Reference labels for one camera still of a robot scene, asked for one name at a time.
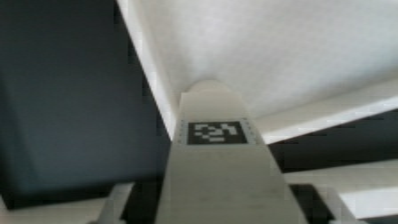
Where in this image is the white desk leg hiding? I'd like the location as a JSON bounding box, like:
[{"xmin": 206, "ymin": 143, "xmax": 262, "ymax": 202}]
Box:
[{"xmin": 155, "ymin": 80, "xmax": 308, "ymax": 224}]

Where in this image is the white desk top tray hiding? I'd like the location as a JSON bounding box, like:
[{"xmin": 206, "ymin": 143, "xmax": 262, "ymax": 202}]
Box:
[{"xmin": 116, "ymin": 0, "xmax": 398, "ymax": 143}]

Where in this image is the white front fence bar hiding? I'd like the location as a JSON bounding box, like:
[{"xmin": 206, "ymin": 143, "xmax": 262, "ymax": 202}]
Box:
[{"xmin": 0, "ymin": 159, "xmax": 398, "ymax": 224}]

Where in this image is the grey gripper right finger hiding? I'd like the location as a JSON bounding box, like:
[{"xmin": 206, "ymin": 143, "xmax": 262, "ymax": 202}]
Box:
[{"xmin": 290, "ymin": 183, "xmax": 370, "ymax": 224}]

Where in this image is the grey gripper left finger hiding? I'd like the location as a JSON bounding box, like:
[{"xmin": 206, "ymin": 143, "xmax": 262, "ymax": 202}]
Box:
[{"xmin": 89, "ymin": 183, "xmax": 135, "ymax": 224}]

